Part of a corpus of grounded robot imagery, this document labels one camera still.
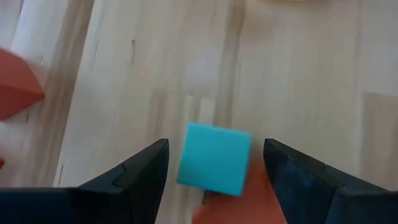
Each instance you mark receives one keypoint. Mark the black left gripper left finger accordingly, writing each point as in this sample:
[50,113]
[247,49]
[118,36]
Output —
[93,202]

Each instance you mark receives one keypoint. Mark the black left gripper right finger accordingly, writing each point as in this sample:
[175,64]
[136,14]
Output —
[311,193]

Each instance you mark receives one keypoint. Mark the red cube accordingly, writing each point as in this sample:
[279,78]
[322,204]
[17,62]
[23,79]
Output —
[248,203]

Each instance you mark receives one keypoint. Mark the teal cube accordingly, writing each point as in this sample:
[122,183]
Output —
[214,158]

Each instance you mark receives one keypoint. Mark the red rectangular block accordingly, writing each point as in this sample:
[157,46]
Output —
[15,84]

